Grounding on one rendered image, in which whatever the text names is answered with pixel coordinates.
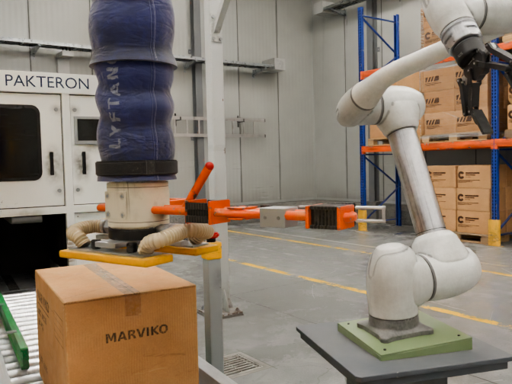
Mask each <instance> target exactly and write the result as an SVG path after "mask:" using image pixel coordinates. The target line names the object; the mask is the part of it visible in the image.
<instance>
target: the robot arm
mask: <svg viewBox="0 0 512 384"><path fill-rule="evenodd" d="M421 4H422V8H423V11H424V15H425V17H426V19H427V22H428V24H429V25H430V27H431V29H432V30H433V32H434V33H435V34H436V35H437V36H438V37H439V38H440V39H441V41H439V42H437V43H434V44H432V45H430V46H427V47H425V48H423V49H421V50H418V51H416V52H414V53H411V54H409V55H407V56H404V57H402V58H401V59H397V60H396V61H394V62H391V63H389V64H388V65H386V66H384V67H382V68H381V69H379V70H377V71H376V72H374V73H373V74H372V75H370V76H369V77H367V78H365V79H364V80H363V81H361V82H359V83H357V84H355V86H353V87H352V88H351V89H349V90H348V91H347V92H346V93H345V94H344V96H343V97H342V98H341V99H340V100H339V102H338V105H337V108H336V118H337V121H338V122H339V124H340V125H342V126H345V127H353V126H356V125H359V126H363V125H377V127H378V128H379V129H380V131H381V132H382V134H383V135H384V136H385V137H386V138H387V139H388V140H389V144H390V147H391V150H392V154H393V158H394V160H395V165H396V168H397V171H398V176H399V179H400V181H401V184H402V189H403V192H404V195H405V199H406V203H407V205H408V210H409V213H410V216H411V221H412V223H413V226H414V231H415V234H416V237H417V238H415V240H414V242H413V244H412V246H411V247H412V249H411V248H410V247H408V246H407V245H404V244H402V243H386V244H383V245H379V246H377V247H376V249H375V250H374V251H373V252H372V254H371V255H370V259H369V262H368V266H367V271H366V296H367V302H368V307H369V319H367V320H363V321H359V322H357V327H358V328H361V329H363V330H365V331H367V332H368V333H370V334H371V335H372V336H374V337H376V338H378V339H379V341H380V342H381V343H384V344H388V343H391V342H393V341H398V340H402V339H406V338H413V337H417V336H421V335H428V334H433V333H434V329H433V328H432V327H429V326H427V325H424V324H422V323H421V322H419V316H418V306H421V305H423V304H424V303H425V302H428V301H437V300H442V299H449V298H452V297H454V296H458V295H461V294H463V293H465V292H467V291H468V290H470V289H471V288H473V287H474V286H475V285H476V284H477V282H479V280H480V278H481V275H482V266H481V263H480V260H479V259H478V257H477V255H476V254H475V253H474V252H473V251H472V250H471V249H469V248H467V247H465V246H464V245H463V243H462V242H461V241H460V240H459V238H458V236H457V235H456V234H455V233H454V232H452V231H450V230H448V229H447V230H446V226H445V223H444V221H443V216H442V213H441V211H440V206H439V203H438V201H437V196H436V194H435V191H434V186H433V184H432V180H431V178H430V174H429V171H428V168H427V164H426V161H425V158H424V153H423V151H422V148H421V144H420V141H419V138H418V134H417V129H418V125H419V120H420V119H421V118H422V116H423V115H424V112H425V107H426V104H425V100H424V97H423V95H422V93H420V92H419V91H417V90H415V89H413V88H409V87H406V86H397V85H393V84H394V83H396V82H398V81H399V80H401V79H403V78H406V77H408V76H410V75H412V74H414V73H416V72H419V71H421V70H422V69H425V68H427V67H429V66H432V65H433V64H435V63H438V62H440V61H442V60H444V59H447V58H449V57H451V56H452V57H454V59H455V60H456V63H457V65H458V66H459V67H460V68H461V69H462V70H463V71H464V76H463V77H462V78H458V79H457V83H458V86H459V91H460V97H461V104H462V115H463V116H464V117H467V116H472V119H473V120H474V122H475V124H476V125H478V128H479V129H480V131H481V133H482V135H485V134H492V133H493V132H494V131H493V129H492V128H491V125H490V123H489V122H488V120H487V118H486V116H485V114H484V112H483V110H482V109H481V110H479V91H480V85H481V84H482V79H483V78H484V77H485V75H487V74H488V73H489V72H490V71H489V70H490V69H496V70H500V71H504V72H505V73H504V77H505V78H506V79H507V81H508V83H509V85H510V86H511V88H512V54H511V53H509V52H507V51H505V50H503V49H501V48H500V47H499V46H498V45H497V44H496V43H488V42H489V41H491V40H493V39H496V38H498V37H502V36H504V35H505V34H509V33H512V0H421ZM490 53H491V54H493V55H494V56H496V57H498V58H500V59H502V60H504V61H505V62H508V63H510V64H509V65H507V64H502V63H498V62H492V61H490ZM472 80H473V81H477V82H476V83H472ZM473 108H474V109H473Z"/></svg>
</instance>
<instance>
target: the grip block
mask: <svg viewBox="0 0 512 384"><path fill-rule="evenodd" d="M184 207H185V223H186V224H188V223H208V221H209V225H214V224H219V223H224V222H230V219H227V218H229V217H215V216H214V215H213V210H214V209H215V208H224V207H230V199H226V200H207V199H198V200H185V201H184Z"/></svg>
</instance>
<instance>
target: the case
mask: <svg viewBox="0 0 512 384"><path fill-rule="evenodd" d="M35 282H36V299H37V332H38V349H39V366H40V376H41V378H42V380H43V383H44V384H199V364H198V340H197V290H196V285H195V284H193V283H191V282H189V281H186V280H184V279H182V278H180V277H177V276H175V275H174V274H171V273H169V272H167V271H165V270H162V269H160V268H158V267H156V266H152V267H147V268H145V267H134V266H127V265H121V264H109V263H103V262H102V263H95V264H81V265H74V266H67V267H53V268H46V269H38V270H35Z"/></svg>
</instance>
